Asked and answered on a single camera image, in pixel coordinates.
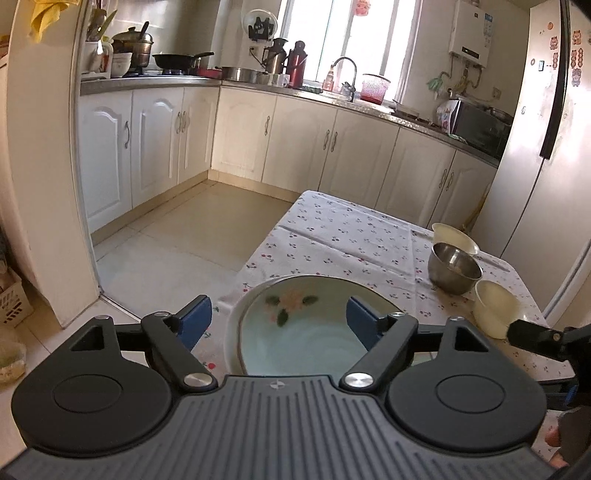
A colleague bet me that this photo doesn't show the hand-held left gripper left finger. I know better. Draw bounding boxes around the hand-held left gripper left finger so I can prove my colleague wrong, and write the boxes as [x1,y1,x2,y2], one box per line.
[69,295,219,394]

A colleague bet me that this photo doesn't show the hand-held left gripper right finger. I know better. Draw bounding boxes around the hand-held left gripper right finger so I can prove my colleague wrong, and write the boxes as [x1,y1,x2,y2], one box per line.
[339,296,490,393]

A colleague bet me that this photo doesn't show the large flared cream bowl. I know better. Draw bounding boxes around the large flared cream bowl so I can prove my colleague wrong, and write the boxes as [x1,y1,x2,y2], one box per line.
[473,281,525,340]

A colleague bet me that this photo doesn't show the green floral plate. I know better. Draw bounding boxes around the green floral plate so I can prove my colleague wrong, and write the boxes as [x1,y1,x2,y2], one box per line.
[238,277,419,376]

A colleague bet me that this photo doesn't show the stainless steel bowl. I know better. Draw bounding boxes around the stainless steel bowl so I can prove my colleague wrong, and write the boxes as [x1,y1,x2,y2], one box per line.
[427,242,483,296]

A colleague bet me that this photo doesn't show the small cream bowl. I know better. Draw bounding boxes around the small cream bowl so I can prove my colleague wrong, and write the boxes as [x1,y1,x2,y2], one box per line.
[431,222,481,256]

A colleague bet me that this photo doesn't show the stacked white bowls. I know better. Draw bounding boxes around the stacked white bowls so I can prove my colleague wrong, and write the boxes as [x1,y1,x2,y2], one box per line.
[111,52,133,78]

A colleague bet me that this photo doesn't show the person's right hand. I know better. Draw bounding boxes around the person's right hand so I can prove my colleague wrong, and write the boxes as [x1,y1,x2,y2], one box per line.
[545,411,591,469]

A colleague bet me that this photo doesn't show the cherry print tablecloth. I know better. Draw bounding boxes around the cherry print tablecloth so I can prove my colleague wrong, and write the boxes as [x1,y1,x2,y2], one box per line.
[189,190,575,386]

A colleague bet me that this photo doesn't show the silver refrigerator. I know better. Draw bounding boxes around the silver refrigerator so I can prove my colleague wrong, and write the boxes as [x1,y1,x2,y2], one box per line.
[471,0,591,315]

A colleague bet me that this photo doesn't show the white plastic crate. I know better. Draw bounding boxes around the white plastic crate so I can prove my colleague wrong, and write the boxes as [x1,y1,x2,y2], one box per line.
[0,270,34,329]

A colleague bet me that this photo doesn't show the clear plastic bag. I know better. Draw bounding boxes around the clear plastic bag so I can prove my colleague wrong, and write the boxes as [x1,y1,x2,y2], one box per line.
[0,332,27,385]

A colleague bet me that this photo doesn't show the cream kitchen cabinets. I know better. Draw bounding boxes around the cream kitchen cabinets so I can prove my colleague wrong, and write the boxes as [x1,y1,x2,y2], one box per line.
[78,85,498,234]

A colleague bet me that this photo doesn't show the black microwave oven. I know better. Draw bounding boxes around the black microwave oven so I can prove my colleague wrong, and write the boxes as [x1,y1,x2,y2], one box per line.
[450,99,512,158]

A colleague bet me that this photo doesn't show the printed plastic bag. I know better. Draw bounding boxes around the printed plastic bag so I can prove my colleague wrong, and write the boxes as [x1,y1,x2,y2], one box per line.
[436,99,459,134]

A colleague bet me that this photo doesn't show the red plastic basket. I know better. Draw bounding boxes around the red plastic basket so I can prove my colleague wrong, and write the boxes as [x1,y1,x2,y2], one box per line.
[360,74,391,103]

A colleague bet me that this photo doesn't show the chrome kitchen faucet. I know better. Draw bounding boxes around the chrome kitchen faucet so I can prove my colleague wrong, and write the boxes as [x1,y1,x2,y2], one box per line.
[332,58,358,102]

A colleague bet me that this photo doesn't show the grey kitchen countertop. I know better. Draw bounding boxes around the grey kitchen countertop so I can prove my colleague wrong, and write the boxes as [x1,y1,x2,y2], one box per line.
[79,76,502,168]

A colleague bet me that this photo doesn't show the steel basin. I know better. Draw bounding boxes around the steel basin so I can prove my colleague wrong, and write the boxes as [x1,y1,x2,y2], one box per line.
[215,67,269,84]

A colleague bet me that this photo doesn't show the black frying pan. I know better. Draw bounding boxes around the black frying pan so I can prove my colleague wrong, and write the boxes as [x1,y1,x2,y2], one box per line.
[152,52,215,71]

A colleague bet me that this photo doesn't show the red thermos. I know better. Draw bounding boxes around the red thermos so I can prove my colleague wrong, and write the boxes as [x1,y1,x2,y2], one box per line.
[286,41,308,88]

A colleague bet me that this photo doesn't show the steel thermos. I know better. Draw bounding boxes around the steel thermos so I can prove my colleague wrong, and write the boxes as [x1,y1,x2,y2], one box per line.
[263,39,289,75]

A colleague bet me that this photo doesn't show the lidded steel pot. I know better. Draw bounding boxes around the lidded steel pot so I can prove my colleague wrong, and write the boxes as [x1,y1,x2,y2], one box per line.
[112,22,154,70]

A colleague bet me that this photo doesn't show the kitchen window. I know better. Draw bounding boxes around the kitchen window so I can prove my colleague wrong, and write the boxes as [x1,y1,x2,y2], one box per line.
[286,0,423,93]

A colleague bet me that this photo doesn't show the white utensil holder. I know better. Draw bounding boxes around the white utensil holder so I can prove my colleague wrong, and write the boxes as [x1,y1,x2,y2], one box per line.
[84,8,118,75]

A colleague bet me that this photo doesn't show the cartoon fridge stickers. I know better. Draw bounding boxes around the cartoon fridge stickers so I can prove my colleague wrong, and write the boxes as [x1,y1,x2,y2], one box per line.
[530,30,583,88]

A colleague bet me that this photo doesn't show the white water heater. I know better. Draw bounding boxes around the white water heater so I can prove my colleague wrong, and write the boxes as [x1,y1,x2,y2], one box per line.
[450,0,493,61]

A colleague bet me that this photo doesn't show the yellow cloth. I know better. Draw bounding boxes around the yellow cloth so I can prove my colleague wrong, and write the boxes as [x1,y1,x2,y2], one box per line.
[31,0,80,43]

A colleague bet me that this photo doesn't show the black refrigerator handle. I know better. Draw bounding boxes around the black refrigerator handle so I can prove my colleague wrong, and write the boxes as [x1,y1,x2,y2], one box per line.
[540,0,572,160]

